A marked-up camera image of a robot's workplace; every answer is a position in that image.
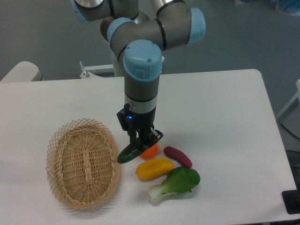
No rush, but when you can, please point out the green bok choy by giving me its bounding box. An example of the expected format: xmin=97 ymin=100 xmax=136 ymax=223
xmin=147 ymin=166 xmax=201 ymax=204

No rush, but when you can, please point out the yellow mango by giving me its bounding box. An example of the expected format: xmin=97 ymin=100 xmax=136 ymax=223
xmin=136 ymin=158 xmax=174 ymax=180

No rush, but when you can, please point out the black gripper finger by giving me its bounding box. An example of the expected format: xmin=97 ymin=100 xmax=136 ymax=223
xmin=128 ymin=130 xmax=137 ymax=143
xmin=141 ymin=129 xmax=164 ymax=151

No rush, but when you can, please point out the purple sweet potato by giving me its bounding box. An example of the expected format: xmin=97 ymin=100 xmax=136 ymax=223
xmin=164 ymin=146 xmax=193 ymax=168

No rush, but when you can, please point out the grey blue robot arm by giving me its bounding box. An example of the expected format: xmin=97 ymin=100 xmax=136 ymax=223
xmin=71 ymin=0 xmax=206 ymax=151

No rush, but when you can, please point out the green cucumber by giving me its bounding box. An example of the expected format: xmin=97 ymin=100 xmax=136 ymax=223
xmin=117 ymin=138 xmax=149 ymax=164

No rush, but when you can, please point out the woven wicker basket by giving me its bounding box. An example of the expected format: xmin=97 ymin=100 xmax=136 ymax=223
xmin=46 ymin=118 xmax=120 ymax=210

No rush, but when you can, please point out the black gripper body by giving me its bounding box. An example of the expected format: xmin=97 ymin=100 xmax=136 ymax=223
xmin=117 ymin=103 xmax=156 ymax=138

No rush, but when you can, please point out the white furniture leg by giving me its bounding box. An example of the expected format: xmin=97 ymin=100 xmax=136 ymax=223
xmin=276 ymin=80 xmax=300 ymax=123

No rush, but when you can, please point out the orange tangerine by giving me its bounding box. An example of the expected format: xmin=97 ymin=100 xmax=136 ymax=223
xmin=140 ymin=143 xmax=158 ymax=159

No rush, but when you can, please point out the black device at table edge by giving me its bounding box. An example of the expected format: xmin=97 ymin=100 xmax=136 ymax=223
xmin=282 ymin=190 xmax=300 ymax=215

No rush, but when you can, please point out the white chair armrest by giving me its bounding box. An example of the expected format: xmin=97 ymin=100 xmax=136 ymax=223
xmin=0 ymin=61 xmax=44 ymax=83

